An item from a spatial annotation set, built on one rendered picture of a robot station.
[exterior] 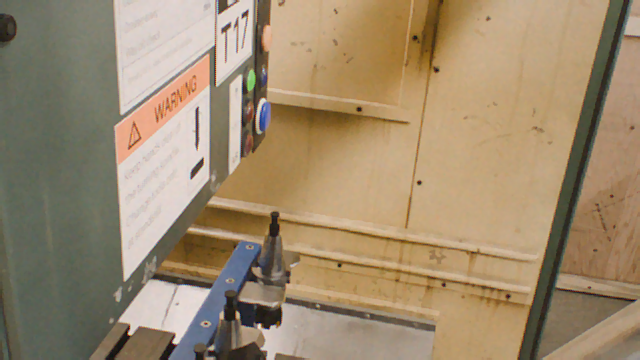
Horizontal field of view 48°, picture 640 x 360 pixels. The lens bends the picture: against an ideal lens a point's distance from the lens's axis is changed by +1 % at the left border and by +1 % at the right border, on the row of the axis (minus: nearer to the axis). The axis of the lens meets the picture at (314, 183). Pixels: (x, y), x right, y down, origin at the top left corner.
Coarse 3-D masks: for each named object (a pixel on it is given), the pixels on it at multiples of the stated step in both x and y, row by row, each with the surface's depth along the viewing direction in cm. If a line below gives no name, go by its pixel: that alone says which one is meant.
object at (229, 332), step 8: (224, 320) 92; (232, 320) 92; (240, 320) 93; (224, 328) 92; (232, 328) 92; (240, 328) 93; (216, 336) 94; (224, 336) 92; (232, 336) 92; (240, 336) 93; (216, 344) 94; (224, 344) 93; (232, 344) 93; (240, 344) 94; (216, 352) 94; (224, 352) 93
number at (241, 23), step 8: (240, 8) 60; (248, 8) 62; (232, 16) 58; (240, 16) 60; (248, 16) 63; (232, 24) 58; (240, 24) 61; (248, 24) 63; (232, 32) 59; (240, 32) 61; (248, 32) 63; (232, 40) 59; (240, 40) 61; (248, 40) 64; (232, 48) 59; (240, 48) 62; (248, 48) 64; (232, 56) 60; (240, 56) 62
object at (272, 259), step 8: (280, 232) 112; (264, 240) 112; (272, 240) 111; (280, 240) 112; (264, 248) 112; (272, 248) 112; (280, 248) 112; (264, 256) 113; (272, 256) 112; (280, 256) 113; (264, 264) 113; (272, 264) 112; (280, 264) 113; (264, 272) 113; (272, 272) 113; (280, 272) 114
